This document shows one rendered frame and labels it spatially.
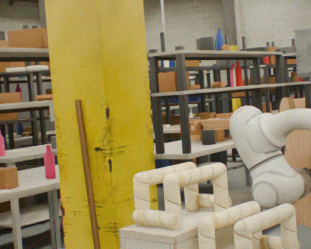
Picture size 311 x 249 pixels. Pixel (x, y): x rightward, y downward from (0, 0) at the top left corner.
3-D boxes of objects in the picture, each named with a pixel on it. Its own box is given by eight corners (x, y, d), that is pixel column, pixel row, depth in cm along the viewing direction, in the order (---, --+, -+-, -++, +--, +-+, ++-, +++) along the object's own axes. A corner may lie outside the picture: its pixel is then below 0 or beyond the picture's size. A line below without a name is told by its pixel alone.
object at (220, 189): (220, 210, 140) (217, 168, 140) (232, 211, 138) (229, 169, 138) (212, 213, 138) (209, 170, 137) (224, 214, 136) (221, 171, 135)
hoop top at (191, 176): (217, 175, 140) (217, 161, 140) (230, 176, 138) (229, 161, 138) (160, 190, 125) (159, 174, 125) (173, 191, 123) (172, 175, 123)
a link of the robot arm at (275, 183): (314, 194, 170) (291, 151, 174) (289, 204, 158) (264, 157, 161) (282, 210, 176) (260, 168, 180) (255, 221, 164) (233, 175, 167)
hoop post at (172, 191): (173, 226, 128) (170, 180, 127) (185, 227, 126) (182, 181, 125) (163, 229, 125) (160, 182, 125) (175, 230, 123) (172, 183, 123)
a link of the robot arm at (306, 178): (304, 203, 172) (313, 199, 177) (304, 170, 172) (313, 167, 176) (274, 199, 178) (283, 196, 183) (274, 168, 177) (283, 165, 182)
